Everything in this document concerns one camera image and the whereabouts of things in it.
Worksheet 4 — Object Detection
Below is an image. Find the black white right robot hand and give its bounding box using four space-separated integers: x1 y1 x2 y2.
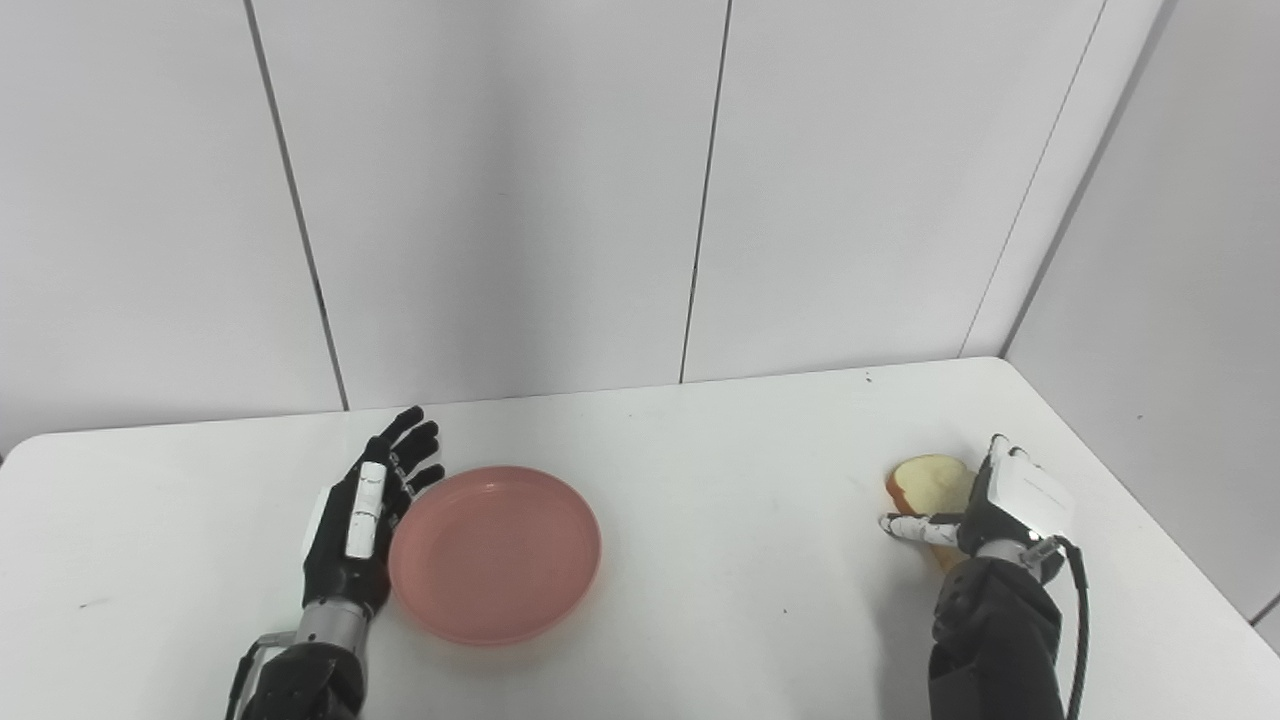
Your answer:
879 434 1077 561

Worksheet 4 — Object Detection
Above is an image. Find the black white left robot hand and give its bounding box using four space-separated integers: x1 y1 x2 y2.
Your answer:
301 405 447 613

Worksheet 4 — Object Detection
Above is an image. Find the slice of white bread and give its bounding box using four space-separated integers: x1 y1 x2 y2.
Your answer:
885 455 976 573

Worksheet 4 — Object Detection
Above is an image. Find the pink round plate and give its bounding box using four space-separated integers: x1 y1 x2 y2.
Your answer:
388 466 603 647

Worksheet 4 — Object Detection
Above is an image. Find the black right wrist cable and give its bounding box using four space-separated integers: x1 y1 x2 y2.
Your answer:
1030 536 1091 720

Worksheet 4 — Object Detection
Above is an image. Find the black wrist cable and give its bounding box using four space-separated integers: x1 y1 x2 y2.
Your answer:
224 632 297 720
1030 536 1091 720

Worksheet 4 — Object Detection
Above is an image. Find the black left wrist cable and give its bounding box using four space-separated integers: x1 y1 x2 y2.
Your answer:
224 632 297 720

